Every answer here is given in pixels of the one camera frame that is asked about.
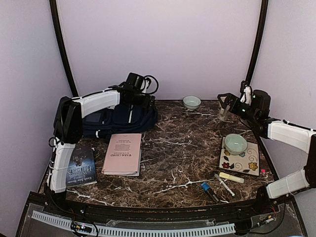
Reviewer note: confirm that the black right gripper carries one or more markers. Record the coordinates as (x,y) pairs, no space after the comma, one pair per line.
(229,101)

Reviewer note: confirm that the cream ceramic mug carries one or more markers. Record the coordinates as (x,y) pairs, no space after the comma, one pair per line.
(223,113)

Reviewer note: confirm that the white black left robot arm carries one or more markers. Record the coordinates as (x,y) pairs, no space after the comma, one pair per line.
(68,131)

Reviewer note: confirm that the black frame post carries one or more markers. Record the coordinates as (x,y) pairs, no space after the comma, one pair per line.
(62,48)
(258,40)

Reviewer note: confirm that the celadon bowl at back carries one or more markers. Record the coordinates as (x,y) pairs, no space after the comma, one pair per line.
(191,102)

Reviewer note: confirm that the grey slotted cable duct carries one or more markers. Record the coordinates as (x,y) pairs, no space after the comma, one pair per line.
(115,228)

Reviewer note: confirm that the dark blue novel book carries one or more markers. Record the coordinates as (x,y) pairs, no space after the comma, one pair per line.
(81,170)

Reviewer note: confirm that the yellow highlighter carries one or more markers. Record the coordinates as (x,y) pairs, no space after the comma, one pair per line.
(231,177)

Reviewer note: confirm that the black left frame post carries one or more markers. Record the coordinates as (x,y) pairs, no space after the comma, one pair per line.
(62,48)

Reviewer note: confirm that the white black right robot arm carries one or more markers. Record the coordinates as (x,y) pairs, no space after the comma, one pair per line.
(254,107)

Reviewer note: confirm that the black marker blue cap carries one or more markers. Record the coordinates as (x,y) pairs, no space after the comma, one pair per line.
(207,189)

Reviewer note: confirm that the navy blue student backpack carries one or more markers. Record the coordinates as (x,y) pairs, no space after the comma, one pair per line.
(122,119)

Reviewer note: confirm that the celadon bowl on plate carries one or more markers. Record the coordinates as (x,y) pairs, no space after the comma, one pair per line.
(235,144)

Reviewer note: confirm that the square floral plate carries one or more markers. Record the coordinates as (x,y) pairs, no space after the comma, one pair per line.
(247,162)

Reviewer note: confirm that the white marker pen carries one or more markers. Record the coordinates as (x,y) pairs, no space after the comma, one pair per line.
(224,185)

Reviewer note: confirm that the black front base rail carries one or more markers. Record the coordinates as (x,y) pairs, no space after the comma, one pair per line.
(176,205)

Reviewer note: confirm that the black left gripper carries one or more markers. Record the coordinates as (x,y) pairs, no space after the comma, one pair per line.
(150,100)

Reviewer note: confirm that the black right frame post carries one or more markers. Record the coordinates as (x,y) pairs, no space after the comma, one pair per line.
(258,40)

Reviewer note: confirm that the pink paperback book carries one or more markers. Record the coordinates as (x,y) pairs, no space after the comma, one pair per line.
(123,155)

